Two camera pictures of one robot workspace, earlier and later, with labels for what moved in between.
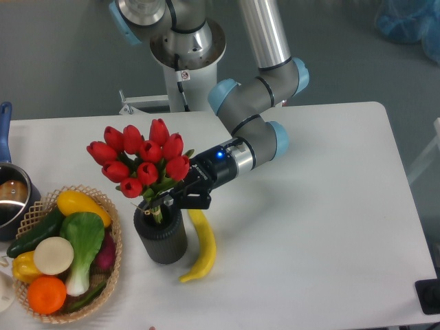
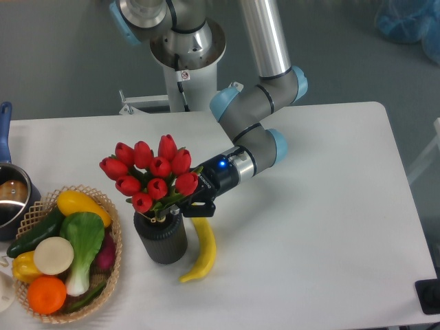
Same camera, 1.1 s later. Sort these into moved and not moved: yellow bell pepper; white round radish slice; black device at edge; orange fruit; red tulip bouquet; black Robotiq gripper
Moved: black Robotiq gripper; red tulip bouquet
Not moved: orange fruit; yellow bell pepper; white round radish slice; black device at edge
